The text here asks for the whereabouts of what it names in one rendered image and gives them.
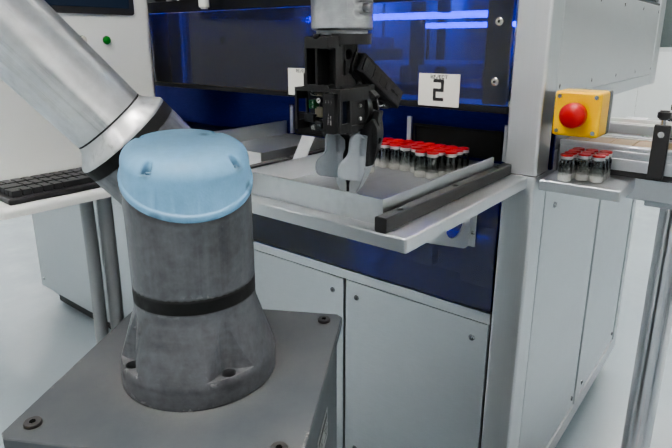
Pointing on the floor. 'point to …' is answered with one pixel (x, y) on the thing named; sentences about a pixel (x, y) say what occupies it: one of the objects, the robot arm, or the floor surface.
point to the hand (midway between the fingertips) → (352, 188)
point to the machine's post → (536, 163)
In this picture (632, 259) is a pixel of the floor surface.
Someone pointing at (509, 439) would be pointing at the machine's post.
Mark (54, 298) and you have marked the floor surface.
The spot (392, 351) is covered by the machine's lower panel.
